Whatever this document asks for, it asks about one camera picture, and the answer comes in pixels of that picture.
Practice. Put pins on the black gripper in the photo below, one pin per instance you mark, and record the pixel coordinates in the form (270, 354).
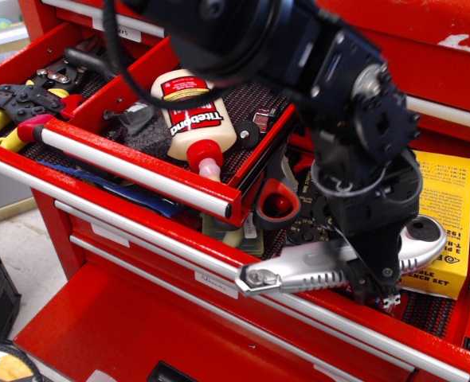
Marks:
(370, 221)

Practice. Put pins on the silver box cutter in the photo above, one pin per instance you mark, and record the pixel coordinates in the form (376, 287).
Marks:
(324, 264)

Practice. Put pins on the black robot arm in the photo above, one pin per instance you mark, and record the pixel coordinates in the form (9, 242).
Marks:
(368, 177)

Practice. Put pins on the yellow tap wrench set box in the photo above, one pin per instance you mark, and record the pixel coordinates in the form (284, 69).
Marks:
(446, 198)

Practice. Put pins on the lower red open drawer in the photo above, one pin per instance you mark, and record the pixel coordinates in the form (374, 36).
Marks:
(144, 289)

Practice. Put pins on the red open drawer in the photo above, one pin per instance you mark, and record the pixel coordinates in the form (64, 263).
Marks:
(144, 289)
(71, 128)

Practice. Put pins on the upper red open drawer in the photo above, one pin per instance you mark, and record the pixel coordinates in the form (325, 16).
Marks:
(71, 128)

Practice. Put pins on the red black scissors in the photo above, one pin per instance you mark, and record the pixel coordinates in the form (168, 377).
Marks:
(277, 205)

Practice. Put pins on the red plastic clamp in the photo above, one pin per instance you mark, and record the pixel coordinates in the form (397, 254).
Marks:
(302, 159)

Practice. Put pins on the black round knob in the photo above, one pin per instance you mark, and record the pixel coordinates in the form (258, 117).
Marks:
(248, 134)

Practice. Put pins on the small chrome clip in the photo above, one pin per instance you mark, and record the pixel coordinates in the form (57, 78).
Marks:
(264, 118)

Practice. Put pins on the Titebond wood glue bottle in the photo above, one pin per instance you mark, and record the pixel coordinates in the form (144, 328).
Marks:
(201, 135)

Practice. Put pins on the red tool chest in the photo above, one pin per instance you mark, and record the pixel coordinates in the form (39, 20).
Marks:
(427, 44)

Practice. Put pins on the blue paper package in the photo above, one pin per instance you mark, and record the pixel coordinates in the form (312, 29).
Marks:
(159, 205)

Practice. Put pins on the grey abrasive sponge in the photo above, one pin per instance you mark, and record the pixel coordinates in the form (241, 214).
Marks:
(141, 127)

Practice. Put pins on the black wire stripper tool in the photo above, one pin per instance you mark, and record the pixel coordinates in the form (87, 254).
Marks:
(306, 229)

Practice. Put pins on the black handled pliers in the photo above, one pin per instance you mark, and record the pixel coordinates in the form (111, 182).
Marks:
(68, 72)

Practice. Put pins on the yellow handled crimping tool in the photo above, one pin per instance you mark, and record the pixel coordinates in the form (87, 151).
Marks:
(22, 107)

